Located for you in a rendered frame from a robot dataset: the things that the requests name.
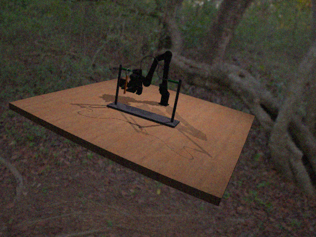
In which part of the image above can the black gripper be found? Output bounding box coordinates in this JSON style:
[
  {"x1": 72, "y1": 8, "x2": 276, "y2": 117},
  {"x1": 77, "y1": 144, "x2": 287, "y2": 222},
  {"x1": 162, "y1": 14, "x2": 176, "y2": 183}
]
[{"x1": 120, "y1": 78, "x2": 143, "y2": 95}]

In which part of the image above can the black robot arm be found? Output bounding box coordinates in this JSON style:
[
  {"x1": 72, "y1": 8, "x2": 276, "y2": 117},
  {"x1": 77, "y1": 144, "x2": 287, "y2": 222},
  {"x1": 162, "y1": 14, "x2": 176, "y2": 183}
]
[{"x1": 130, "y1": 51, "x2": 172, "y2": 106}]

